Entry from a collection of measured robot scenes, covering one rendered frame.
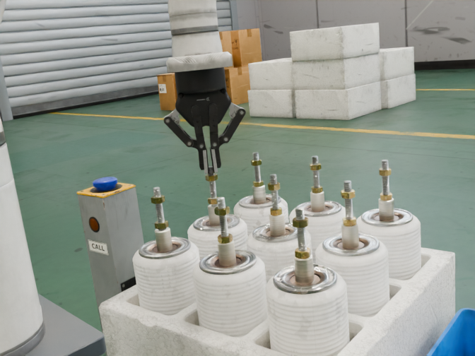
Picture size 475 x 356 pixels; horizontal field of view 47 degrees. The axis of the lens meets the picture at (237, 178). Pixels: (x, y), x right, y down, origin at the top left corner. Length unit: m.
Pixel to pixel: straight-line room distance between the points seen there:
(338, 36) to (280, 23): 4.27
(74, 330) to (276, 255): 0.35
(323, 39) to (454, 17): 3.02
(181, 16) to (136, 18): 5.63
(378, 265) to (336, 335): 0.12
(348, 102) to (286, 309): 2.74
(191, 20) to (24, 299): 0.47
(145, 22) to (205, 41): 5.70
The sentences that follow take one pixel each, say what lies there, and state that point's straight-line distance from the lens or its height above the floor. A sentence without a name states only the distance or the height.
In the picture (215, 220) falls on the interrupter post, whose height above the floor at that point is 0.26.
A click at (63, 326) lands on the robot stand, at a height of 0.30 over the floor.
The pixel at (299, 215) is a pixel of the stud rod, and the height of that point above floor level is 0.33.
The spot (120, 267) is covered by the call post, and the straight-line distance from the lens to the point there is 0.94.
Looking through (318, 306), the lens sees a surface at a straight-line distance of 0.63.
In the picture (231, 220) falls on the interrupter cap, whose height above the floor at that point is 0.25.
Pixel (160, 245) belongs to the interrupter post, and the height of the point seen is 0.26.
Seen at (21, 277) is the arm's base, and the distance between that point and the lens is 0.49.
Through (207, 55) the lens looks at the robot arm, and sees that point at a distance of 0.77.
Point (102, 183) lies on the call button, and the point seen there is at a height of 0.33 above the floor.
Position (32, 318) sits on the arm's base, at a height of 0.32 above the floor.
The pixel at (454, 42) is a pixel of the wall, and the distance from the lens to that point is 6.23.
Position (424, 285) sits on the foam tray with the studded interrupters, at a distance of 0.81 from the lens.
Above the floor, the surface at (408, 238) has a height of 0.23.
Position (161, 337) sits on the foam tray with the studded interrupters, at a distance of 0.76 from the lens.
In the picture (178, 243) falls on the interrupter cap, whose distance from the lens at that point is 0.82.
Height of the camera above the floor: 0.53
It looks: 14 degrees down
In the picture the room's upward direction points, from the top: 6 degrees counter-clockwise
